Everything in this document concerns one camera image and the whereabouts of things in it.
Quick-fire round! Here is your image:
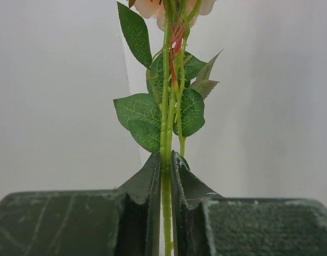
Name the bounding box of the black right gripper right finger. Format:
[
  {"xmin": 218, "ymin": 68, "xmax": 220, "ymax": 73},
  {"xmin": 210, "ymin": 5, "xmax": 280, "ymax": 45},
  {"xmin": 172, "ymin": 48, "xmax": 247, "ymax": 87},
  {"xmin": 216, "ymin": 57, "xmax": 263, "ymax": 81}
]
[{"xmin": 170, "ymin": 151, "xmax": 327, "ymax": 255}]

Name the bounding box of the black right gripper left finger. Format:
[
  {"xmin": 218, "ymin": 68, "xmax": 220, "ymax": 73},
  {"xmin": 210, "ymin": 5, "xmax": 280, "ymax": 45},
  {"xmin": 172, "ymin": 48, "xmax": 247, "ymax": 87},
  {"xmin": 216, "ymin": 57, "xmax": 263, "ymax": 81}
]
[{"xmin": 0, "ymin": 153, "xmax": 161, "ymax": 256}]

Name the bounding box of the pink rose stem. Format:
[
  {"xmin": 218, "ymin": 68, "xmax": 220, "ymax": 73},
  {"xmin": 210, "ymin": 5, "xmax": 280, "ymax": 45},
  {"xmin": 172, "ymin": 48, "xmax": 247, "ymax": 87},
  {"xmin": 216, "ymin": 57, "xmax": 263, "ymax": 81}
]
[{"xmin": 113, "ymin": 1, "xmax": 217, "ymax": 255}]

